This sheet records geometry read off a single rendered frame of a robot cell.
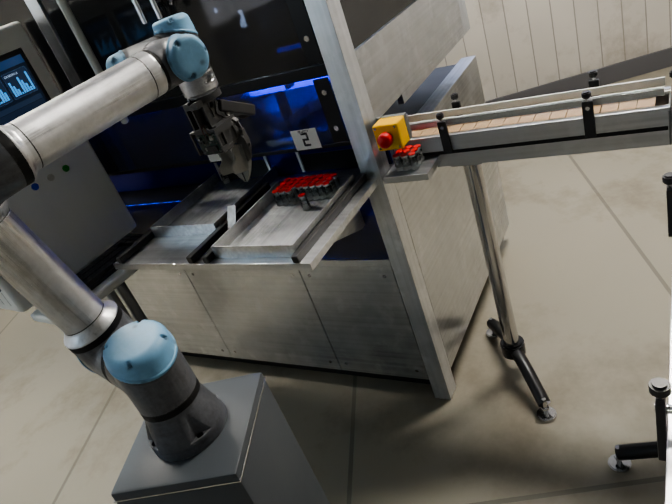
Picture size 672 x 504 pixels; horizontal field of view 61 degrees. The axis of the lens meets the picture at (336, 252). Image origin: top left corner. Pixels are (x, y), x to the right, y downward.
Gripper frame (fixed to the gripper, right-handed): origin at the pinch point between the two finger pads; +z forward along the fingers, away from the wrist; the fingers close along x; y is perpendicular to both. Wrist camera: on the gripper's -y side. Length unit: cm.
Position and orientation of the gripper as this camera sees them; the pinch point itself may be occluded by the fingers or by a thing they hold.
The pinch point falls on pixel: (246, 174)
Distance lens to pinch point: 131.5
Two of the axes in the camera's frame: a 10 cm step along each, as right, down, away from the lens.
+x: 8.5, -0.1, -5.3
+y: -4.3, 5.8, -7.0
